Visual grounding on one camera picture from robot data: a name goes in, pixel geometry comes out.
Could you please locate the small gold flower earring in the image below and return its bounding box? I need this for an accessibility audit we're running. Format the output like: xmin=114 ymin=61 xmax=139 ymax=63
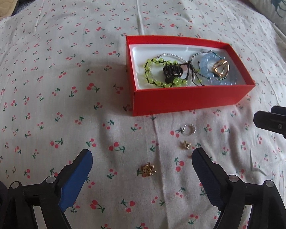
xmin=181 ymin=141 xmax=192 ymax=150

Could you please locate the cherry print bed sheet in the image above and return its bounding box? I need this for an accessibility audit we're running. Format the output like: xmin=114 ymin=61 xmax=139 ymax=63
xmin=0 ymin=0 xmax=286 ymax=228

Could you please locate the small silver pearl ring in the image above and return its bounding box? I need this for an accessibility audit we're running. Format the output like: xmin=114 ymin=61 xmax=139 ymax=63
xmin=182 ymin=123 xmax=197 ymax=136

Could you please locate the white pearl bead bracelet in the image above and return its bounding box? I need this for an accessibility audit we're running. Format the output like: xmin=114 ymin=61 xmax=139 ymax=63
xmin=147 ymin=52 xmax=189 ymax=87

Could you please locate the gold knot brooch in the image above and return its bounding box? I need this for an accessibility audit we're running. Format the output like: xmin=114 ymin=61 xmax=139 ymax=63
xmin=141 ymin=162 xmax=156 ymax=177

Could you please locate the gold hoop ring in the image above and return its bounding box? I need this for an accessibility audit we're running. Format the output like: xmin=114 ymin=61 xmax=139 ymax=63
xmin=211 ymin=59 xmax=231 ymax=79

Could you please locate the black cord charm bracelet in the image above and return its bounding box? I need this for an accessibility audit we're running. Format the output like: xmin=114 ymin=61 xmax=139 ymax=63
xmin=178 ymin=50 xmax=213 ymax=86

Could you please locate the black hair claw clip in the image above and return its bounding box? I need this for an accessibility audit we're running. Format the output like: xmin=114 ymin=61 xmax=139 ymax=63
xmin=163 ymin=64 xmax=183 ymax=84

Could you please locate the red cardboard box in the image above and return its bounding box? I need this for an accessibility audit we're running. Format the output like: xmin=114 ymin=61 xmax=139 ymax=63
xmin=126 ymin=35 xmax=255 ymax=116

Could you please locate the green bead bracelet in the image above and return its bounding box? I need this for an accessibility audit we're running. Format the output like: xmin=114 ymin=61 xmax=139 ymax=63
xmin=143 ymin=57 xmax=189 ymax=89

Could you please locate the light blue bead bracelet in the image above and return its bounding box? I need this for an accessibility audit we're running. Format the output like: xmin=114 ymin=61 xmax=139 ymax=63
xmin=198 ymin=53 xmax=239 ymax=86

